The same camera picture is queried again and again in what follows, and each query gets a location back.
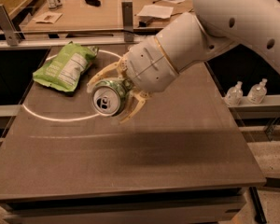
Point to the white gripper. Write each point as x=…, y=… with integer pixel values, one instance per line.
x=149, y=67

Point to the middle metal bracket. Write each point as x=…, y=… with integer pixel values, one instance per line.
x=127, y=20

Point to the clear plastic bottle left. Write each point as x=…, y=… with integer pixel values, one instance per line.
x=234, y=95

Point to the clear plastic bottle right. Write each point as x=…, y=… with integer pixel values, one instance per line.
x=257, y=92

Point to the left metal bracket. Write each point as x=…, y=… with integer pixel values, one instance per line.
x=11, y=35

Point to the white paper sheet centre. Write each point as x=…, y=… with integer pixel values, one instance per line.
x=154, y=11

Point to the wooden back desk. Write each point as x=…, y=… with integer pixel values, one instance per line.
x=80, y=17

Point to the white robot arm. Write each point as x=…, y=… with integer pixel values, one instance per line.
x=214, y=27

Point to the metal bracket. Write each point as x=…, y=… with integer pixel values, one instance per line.
x=127, y=20
x=11, y=35

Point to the green chip bag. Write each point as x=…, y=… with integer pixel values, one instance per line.
x=63, y=72

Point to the small paper card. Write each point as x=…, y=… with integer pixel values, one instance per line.
x=48, y=17

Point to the clear plastic bottle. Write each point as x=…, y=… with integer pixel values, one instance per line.
x=257, y=92
x=234, y=95

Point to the green soda can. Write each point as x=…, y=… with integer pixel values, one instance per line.
x=111, y=97

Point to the black mouse on desk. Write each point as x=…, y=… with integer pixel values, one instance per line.
x=94, y=3

